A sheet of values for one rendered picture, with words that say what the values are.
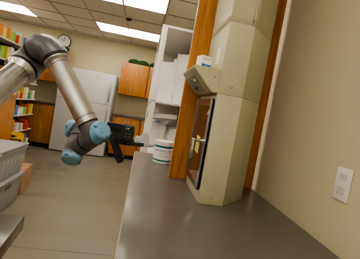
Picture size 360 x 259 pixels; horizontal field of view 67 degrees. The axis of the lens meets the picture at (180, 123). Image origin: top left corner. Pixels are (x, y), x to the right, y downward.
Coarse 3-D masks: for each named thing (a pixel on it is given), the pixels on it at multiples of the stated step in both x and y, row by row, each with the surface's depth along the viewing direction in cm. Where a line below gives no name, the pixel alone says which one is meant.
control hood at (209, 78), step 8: (184, 72) 136; (192, 72) 119; (200, 72) 110; (208, 72) 111; (216, 72) 111; (200, 80) 116; (208, 80) 111; (216, 80) 111; (208, 88) 112; (216, 88) 112
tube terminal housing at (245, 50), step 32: (224, 32) 117; (256, 32) 113; (224, 64) 111; (256, 64) 119; (224, 96) 112; (256, 96) 125; (224, 128) 113; (224, 160) 115; (192, 192) 127; (224, 192) 116
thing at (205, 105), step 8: (200, 104) 136; (208, 104) 119; (200, 112) 132; (208, 112) 116; (200, 120) 129; (208, 120) 114; (200, 128) 126; (208, 128) 113; (200, 136) 124; (200, 144) 121; (200, 152) 118; (192, 160) 132; (200, 160) 116; (192, 168) 129; (200, 168) 114; (192, 176) 126; (200, 176) 114
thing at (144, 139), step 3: (144, 132) 113; (144, 135) 112; (147, 135) 113; (135, 138) 112; (138, 138) 112; (141, 138) 112; (144, 138) 112; (147, 138) 113; (135, 141) 112; (138, 141) 112; (141, 141) 112; (144, 141) 113; (147, 141) 113; (144, 144) 112; (147, 144) 112; (150, 144) 113; (153, 144) 114
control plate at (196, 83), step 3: (189, 78) 133; (192, 78) 126; (195, 78) 122; (189, 81) 137; (192, 81) 130; (195, 81) 125; (192, 84) 135; (195, 84) 129; (198, 84) 123; (201, 87) 122; (195, 90) 138; (198, 90) 131; (201, 90) 125
